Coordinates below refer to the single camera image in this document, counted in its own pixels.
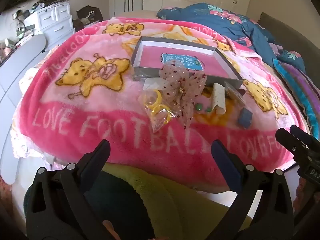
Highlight dark green fleece garment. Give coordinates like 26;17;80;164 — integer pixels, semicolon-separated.
24;170;155;240

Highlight clear bag of rings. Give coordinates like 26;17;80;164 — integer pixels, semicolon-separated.
141;89;173;133

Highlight white rounded footboard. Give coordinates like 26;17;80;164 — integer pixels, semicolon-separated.
0;34;48;185

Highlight pink printed blanket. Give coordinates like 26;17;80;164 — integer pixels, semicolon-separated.
12;15;310;195

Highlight yellow ring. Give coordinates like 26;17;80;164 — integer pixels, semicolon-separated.
150;104;173;124
147;90;163;105

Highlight blue floral duvet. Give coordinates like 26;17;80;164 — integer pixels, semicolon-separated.
156;2;307;73

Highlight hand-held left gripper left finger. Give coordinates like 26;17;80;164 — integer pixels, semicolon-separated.
24;139;140;240

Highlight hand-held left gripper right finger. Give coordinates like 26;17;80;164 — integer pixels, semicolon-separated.
211;140;298;240

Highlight yellow-green fleece garment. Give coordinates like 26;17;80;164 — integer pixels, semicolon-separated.
100;165;253;240

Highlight white drawer chest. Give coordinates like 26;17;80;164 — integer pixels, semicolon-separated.
24;0;77;52

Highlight sheer dotted bow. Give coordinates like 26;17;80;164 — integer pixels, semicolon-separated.
159;60;208;128

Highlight lavender cloth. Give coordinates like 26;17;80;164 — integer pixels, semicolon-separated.
269;42;282;55

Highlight blue printed card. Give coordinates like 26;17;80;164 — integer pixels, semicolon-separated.
160;53;205;72

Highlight grey box with pink inside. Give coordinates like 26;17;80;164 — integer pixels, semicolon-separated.
130;36;244;90

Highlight striped colourful blanket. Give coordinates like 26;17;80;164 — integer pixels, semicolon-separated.
272;57;320;140

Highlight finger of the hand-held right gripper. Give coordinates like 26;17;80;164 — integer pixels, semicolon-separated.
290;125;320;148
275;128;304;157

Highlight white floral bedsheet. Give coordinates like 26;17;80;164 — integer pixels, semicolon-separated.
11;67;63;160

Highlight dark bag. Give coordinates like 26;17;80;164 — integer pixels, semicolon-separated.
76;5;104;27

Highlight white perforated roll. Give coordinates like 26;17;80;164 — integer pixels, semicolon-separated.
212;82;227;115

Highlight pile of desk clutter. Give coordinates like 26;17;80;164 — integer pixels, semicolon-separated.
0;4;38;48

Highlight grey headboard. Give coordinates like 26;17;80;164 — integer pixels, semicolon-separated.
260;12;320;85

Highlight small blue box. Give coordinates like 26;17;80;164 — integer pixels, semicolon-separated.
237;107;253;129

